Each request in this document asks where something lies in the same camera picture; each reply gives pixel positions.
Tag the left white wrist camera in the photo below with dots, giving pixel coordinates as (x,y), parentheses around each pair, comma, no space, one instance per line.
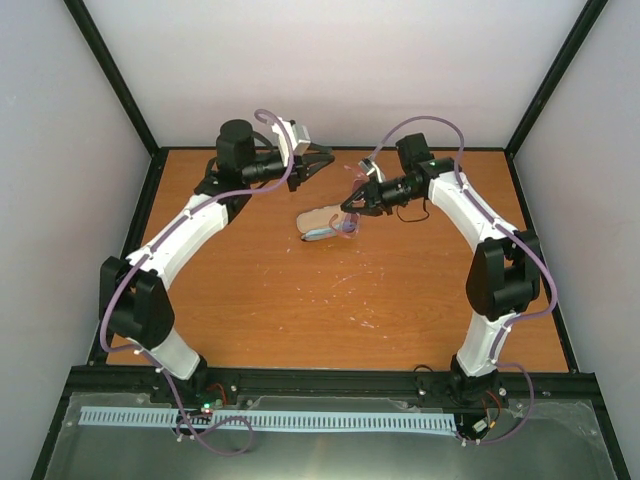
(292,140)

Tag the black aluminium mounting rail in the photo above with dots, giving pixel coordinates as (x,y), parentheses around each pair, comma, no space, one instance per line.
(423,388)

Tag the light blue cleaning cloth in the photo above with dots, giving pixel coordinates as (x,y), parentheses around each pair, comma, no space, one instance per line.
(324,233)

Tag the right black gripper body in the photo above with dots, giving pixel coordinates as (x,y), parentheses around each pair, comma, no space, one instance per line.
(389,197)

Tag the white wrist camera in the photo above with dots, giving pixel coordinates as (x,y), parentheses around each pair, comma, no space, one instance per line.
(371,170)
(292,140)

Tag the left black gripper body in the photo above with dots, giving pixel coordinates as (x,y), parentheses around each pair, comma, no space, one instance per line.
(295,173)

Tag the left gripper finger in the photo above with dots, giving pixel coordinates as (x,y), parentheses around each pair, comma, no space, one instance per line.
(313,164)
(316,149)

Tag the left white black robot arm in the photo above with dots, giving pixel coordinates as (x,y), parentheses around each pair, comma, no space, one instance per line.
(133,300)

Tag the light blue slotted cable duct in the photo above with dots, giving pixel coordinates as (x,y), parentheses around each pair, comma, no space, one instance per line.
(274,421)

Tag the plaid brown glasses case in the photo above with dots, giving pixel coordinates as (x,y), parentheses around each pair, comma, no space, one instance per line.
(316,218)

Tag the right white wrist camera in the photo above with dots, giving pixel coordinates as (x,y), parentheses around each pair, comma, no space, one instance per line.
(371,170)

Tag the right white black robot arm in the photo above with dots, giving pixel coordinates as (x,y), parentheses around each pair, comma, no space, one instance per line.
(504,276)

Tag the pink transparent sunglasses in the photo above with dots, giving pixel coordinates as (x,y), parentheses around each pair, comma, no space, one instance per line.
(346,225)

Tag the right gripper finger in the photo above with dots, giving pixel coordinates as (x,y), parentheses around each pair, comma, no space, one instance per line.
(359,199)
(368,210)

